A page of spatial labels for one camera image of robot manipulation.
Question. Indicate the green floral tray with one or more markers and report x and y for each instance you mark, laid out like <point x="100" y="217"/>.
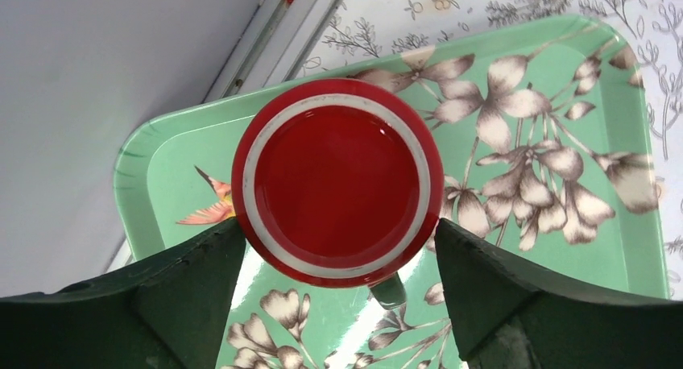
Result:
<point x="170" y="182"/>

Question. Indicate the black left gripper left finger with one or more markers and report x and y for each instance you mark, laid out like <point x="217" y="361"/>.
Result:
<point x="168" y="310"/>

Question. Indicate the red mug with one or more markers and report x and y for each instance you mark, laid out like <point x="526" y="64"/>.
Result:
<point x="337" y="183"/>

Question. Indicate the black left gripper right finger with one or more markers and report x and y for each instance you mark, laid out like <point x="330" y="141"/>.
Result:
<point x="508" y="312"/>

